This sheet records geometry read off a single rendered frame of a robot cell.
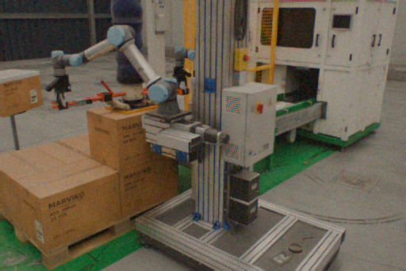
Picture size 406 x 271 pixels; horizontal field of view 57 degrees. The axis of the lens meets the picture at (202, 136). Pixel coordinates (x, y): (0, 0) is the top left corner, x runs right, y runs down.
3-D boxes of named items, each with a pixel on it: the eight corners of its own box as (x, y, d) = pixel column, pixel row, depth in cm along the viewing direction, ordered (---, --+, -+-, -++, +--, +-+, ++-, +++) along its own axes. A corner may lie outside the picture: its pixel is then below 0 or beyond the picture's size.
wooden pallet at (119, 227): (115, 175, 400) (114, 162, 396) (178, 207, 336) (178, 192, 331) (-5, 217, 317) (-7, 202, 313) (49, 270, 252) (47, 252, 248)
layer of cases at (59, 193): (113, 162, 396) (111, 127, 383) (178, 192, 331) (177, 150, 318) (-7, 202, 313) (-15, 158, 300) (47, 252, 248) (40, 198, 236)
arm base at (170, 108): (184, 111, 251) (184, 97, 247) (169, 116, 239) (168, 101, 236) (167, 108, 259) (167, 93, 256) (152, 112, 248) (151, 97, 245)
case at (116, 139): (147, 140, 344) (146, 98, 332) (178, 150, 319) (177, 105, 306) (90, 158, 302) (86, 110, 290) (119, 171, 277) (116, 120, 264)
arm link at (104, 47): (135, 21, 241) (78, 51, 258) (128, 21, 231) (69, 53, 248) (143, 38, 243) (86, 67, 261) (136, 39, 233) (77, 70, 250)
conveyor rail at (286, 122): (317, 116, 481) (319, 102, 475) (320, 117, 478) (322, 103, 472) (192, 166, 321) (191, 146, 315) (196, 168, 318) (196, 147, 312)
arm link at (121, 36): (177, 92, 237) (125, 20, 231) (169, 97, 223) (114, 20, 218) (163, 102, 242) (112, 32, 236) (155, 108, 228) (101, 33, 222)
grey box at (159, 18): (166, 31, 425) (165, 3, 416) (169, 31, 422) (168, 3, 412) (152, 32, 412) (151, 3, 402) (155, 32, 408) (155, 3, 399)
